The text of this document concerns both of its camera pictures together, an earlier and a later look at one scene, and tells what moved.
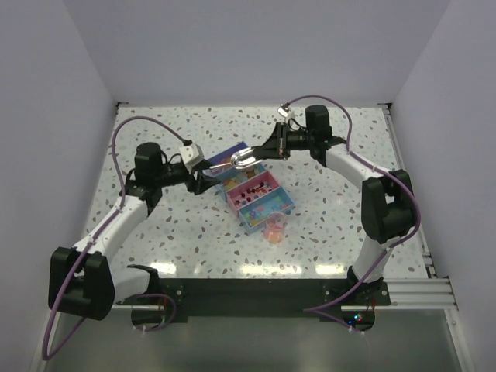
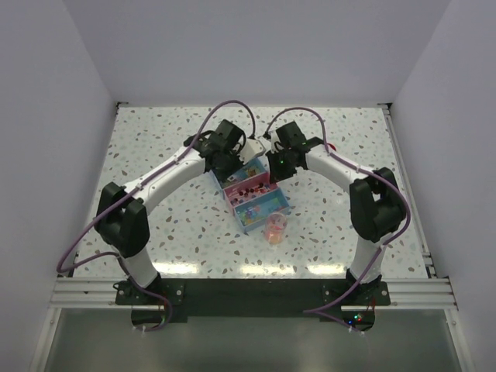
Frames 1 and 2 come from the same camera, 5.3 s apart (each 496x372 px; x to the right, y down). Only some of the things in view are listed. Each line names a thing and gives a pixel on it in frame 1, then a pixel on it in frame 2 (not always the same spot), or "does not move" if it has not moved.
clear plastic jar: [275, 226] does not move
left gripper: [201, 182] to [222, 176]
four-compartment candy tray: [253, 193] does not move
